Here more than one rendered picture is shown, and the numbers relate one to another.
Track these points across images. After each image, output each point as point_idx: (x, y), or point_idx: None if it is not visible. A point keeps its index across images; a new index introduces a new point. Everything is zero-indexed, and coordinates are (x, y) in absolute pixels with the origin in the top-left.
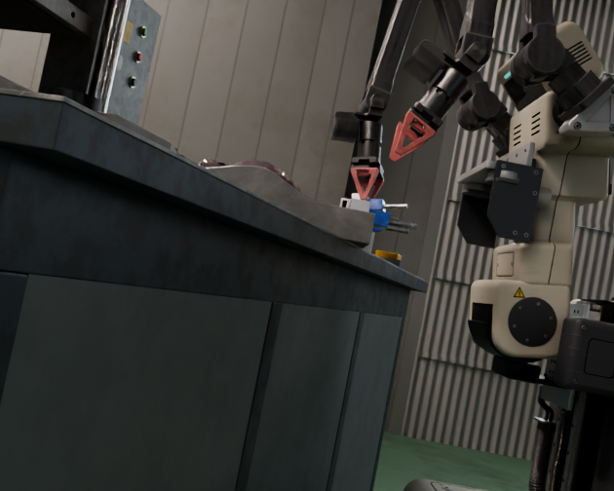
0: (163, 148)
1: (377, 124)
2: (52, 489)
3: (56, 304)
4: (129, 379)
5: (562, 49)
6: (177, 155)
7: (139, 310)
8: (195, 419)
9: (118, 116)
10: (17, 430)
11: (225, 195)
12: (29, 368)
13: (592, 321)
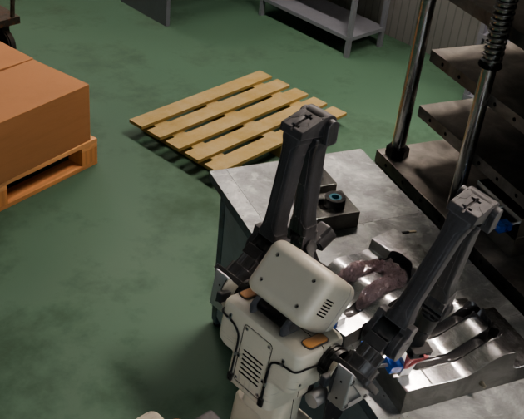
0: (222, 190)
1: (420, 310)
2: (230, 255)
3: (229, 215)
4: (241, 251)
5: (247, 240)
6: (224, 194)
7: (242, 235)
8: None
9: (294, 199)
10: (225, 234)
11: (236, 214)
12: (226, 224)
13: (203, 414)
